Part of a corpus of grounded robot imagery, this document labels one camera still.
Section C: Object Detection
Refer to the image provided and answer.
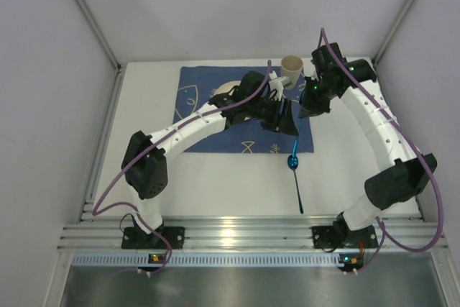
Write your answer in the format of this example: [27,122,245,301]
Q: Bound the beige cup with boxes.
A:
[280,55,303,90]

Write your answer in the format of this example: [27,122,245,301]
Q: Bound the cream round plate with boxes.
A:
[214,81,241,95]

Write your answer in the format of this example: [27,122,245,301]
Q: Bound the blue cloth placemat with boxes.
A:
[173,65,314,154]

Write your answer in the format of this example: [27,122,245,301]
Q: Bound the blue metal fork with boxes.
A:
[292,119,302,158]

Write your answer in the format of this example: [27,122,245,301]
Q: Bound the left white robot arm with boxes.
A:
[121,70,298,234]

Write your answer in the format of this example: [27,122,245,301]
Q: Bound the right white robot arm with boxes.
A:
[298,42,437,240]

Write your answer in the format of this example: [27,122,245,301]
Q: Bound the dark blue spoon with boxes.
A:
[287,155,304,214]

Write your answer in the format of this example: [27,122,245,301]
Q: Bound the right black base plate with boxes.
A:
[311,226,378,252]

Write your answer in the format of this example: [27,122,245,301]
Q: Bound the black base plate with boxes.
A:
[311,226,378,252]
[121,226,185,249]

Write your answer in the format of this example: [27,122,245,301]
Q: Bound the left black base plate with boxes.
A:
[121,226,185,249]

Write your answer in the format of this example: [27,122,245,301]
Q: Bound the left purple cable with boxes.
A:
[91,59,274,275]

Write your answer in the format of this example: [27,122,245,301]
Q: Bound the aluminium frame rail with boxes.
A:
[55,215,449,252]

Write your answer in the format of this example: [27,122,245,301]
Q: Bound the slotted grey cable duct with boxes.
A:
[72,252,362,267]

